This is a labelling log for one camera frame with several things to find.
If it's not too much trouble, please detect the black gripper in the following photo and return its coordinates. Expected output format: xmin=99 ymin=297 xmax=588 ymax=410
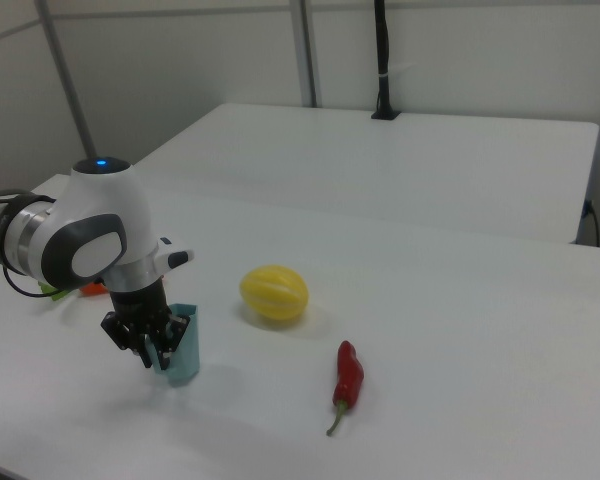
xmin=99 ymin=279 xmax=191 ymax=370

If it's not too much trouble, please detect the teal hexagonal mug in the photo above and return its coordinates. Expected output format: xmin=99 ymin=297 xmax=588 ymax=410
xmin=147 ymin=302 xmax=201 ymax=389

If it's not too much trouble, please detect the orange carrot with green leaves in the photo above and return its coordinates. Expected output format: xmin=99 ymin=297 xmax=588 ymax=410
xmin=36 ymin=279 xmax=110 ymax=304

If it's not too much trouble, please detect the yellow striped melon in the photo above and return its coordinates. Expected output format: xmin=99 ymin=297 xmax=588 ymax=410
xmin=238 ymin=264 xmax=310 ymax=324

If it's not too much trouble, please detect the red chili pepper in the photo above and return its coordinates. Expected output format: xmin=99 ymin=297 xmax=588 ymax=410
xmin=326 ymin=339 xmax=366 ymax=436

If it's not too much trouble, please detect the white side table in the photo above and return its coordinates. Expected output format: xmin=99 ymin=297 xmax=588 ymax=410
xmin=129 ymin=102 xmax=600 ymax=246

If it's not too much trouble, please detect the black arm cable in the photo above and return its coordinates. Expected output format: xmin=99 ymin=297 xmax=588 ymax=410
xmin=2 ymin=264 xmax=66 ymax=300

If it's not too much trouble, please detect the grey metal partition post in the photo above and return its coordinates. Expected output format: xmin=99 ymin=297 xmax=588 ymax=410
xmin=289 ymin=0 xmax=325 ymax=109
xmin=33 ymin=0 xmax=99 ymax=157

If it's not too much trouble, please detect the black camera pole with base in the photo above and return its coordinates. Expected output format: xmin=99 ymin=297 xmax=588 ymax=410
xmin=369 ymin=0 xmax=402 ymax=121

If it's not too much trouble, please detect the black power cable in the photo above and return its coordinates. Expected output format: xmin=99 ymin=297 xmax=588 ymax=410
xmin=582 ymin=198 xmax=600 ymax=247

